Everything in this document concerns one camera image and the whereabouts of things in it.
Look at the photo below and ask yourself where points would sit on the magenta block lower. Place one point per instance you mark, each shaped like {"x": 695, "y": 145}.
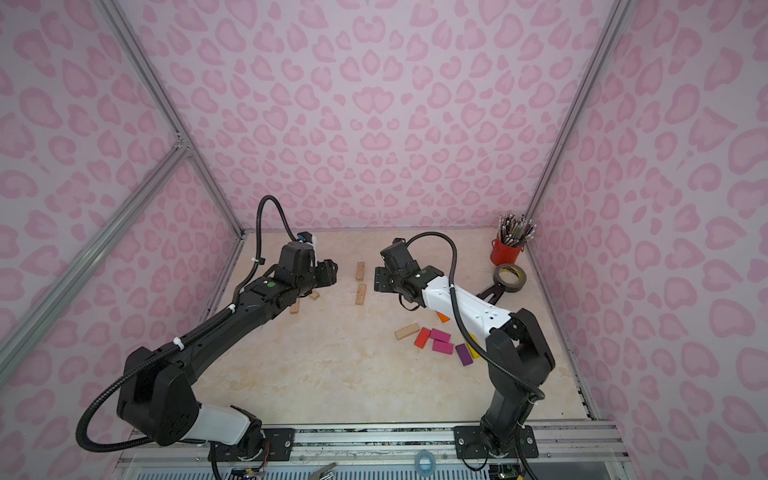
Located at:
{"x": 446, "y": 348}

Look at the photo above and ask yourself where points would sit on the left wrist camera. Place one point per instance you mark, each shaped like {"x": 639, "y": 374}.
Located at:
{"x": 307, "y": 237}

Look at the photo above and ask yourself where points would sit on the black stapler tool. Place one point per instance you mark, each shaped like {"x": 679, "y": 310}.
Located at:
{"x": 492, "y": 294}

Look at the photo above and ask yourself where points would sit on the magenta block upper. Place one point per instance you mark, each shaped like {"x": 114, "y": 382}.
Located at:
{"x": 440, "y": 336}

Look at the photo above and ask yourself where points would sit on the purple block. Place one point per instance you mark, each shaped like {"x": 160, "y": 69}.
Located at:
{"x": 464, "y": 354}

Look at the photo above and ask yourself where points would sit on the orange block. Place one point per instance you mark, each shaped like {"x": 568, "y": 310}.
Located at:
{"x": 442, "y": 317}

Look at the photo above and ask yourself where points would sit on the red block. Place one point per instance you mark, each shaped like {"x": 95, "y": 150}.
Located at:
{"x": 422, "y": 338}

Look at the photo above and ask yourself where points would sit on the dark tape roll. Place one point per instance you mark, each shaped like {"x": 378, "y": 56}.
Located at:
{"x": 510, "y": 278}

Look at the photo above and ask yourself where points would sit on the red pen cup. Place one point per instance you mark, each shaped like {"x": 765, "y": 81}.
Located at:
{"x": 503, "y": 254}

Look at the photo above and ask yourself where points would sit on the magenta block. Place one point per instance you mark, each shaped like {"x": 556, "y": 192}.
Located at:
{"x": 440, "y": 336}
{"x": 446, "y": 348}

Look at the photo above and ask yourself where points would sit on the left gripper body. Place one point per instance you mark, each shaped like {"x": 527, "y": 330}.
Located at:
{"x": 327, "y": 273}

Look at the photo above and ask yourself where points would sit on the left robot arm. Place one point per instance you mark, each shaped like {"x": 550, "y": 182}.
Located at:
{"x": 159, "y": 401}

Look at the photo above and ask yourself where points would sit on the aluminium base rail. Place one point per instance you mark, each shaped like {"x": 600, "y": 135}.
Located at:
{"x": 551, "y": 449}

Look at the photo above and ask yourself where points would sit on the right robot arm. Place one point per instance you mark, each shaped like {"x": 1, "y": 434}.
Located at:
{"x": 513, "y": 345}

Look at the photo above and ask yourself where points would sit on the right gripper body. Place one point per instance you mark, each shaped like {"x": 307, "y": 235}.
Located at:
{"x": 386, "y": 279}

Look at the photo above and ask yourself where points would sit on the yellow block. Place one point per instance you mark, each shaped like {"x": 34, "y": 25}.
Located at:
{"x": 473, "y": 352}

